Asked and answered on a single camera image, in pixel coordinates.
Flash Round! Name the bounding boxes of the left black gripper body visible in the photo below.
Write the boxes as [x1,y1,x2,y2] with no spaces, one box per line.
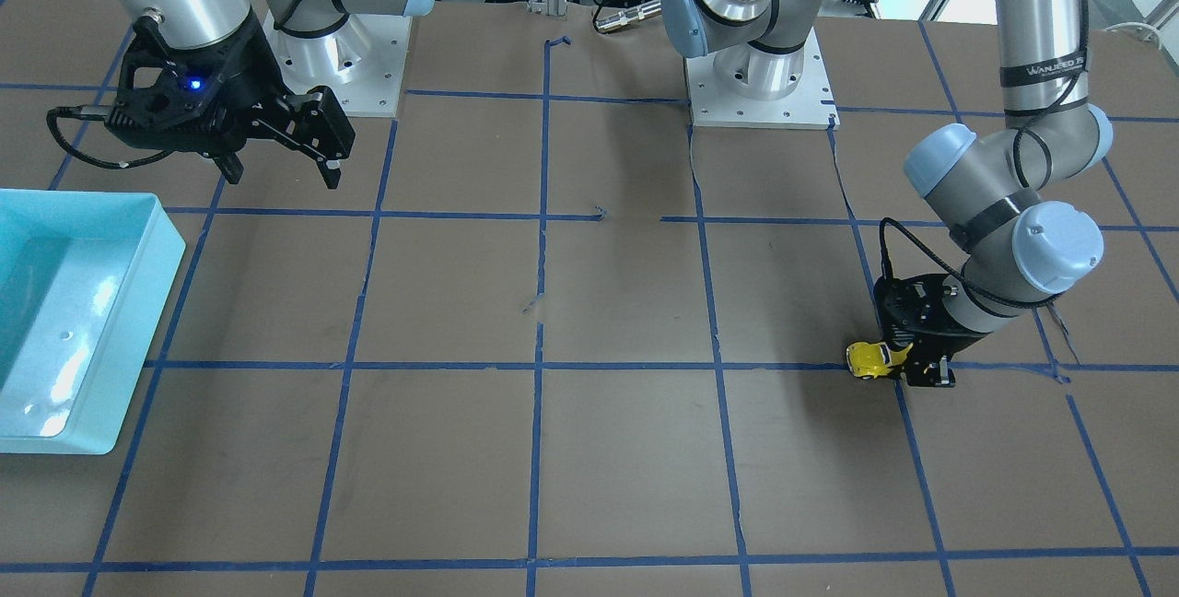
[889,289,984,368]

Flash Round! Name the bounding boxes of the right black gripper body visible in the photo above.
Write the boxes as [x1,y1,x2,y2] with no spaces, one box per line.
[104,12,292,156]

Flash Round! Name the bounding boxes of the yellow beetle toy car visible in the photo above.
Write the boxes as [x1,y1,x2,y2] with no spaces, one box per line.
[844,342,903,380]

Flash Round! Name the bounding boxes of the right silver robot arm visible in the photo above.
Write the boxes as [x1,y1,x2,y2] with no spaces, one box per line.
[46,0,435,189]

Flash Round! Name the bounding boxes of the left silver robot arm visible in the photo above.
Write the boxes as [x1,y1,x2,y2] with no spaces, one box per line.
[660,0,1115,387]

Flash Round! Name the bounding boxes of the turquoise plastic bin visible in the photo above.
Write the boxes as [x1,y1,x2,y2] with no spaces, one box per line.
[1,189,185,455]

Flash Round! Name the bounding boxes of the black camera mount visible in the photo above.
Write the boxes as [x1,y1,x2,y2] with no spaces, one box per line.
[872,274,967,336]

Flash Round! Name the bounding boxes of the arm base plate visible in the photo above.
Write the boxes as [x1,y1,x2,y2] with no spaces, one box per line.
[685,29,841,130]
[263,12,415,118]

